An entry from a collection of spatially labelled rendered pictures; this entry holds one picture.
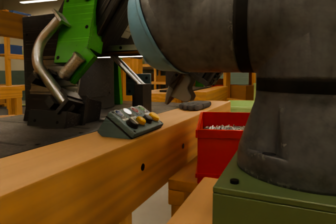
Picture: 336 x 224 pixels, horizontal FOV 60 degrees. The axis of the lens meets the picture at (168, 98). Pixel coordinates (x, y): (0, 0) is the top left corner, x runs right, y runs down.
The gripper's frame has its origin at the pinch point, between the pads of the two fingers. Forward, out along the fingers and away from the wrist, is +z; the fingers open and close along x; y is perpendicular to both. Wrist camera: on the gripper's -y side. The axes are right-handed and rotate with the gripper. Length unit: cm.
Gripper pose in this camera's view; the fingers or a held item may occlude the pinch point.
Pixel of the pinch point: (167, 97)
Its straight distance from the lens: 71.6
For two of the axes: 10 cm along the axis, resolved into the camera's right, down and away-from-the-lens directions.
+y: 7.5, 6.0, -2.8
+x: 3.9, -0.7, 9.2
